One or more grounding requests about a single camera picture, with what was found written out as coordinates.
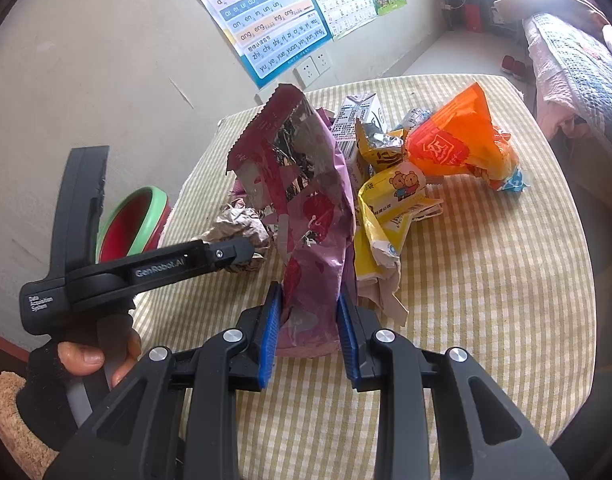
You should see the crumpled beige paper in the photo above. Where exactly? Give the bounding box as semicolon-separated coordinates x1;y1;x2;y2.
358;260;409;326

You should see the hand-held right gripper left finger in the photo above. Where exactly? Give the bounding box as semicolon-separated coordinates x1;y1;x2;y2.
43;282;283;480

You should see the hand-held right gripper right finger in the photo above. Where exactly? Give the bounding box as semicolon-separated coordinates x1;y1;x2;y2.
336;294;572;480

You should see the white silver wrapper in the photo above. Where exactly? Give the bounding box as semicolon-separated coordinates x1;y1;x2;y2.
393;106;434;136

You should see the green rimmed red bin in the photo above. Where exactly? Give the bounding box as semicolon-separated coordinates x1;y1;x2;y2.
96;186;173;261

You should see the yellow bear print wrapper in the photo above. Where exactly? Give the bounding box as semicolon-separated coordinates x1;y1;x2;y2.
358;166;444;223

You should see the yellow silver foil wrapper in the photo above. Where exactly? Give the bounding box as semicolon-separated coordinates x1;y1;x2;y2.
355;119;407;171

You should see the yellow white wrapper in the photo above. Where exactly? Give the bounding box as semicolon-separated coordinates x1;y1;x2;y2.
352;200;403;283

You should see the blue patterned quilt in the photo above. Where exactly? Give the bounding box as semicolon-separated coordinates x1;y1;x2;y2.
523;12;612;146

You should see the white milk carton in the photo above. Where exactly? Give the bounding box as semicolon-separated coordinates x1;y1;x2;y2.
331;92;387;191

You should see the blue letter wall poster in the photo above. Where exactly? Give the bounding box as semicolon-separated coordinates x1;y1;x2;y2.
171;0;334;92

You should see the pink blanket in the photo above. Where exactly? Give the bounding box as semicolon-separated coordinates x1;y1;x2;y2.
523;20;587;141

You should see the orange snack bag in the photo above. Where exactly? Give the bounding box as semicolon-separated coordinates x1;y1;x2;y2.
403;82;522;186

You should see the large purple foil snack bag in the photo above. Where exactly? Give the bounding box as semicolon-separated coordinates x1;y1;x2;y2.
226;83;359;358

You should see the person's left hand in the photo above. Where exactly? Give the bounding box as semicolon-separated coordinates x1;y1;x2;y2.
15;327;143;448

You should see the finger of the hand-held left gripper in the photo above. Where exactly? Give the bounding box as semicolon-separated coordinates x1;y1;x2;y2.
115;236;255;293

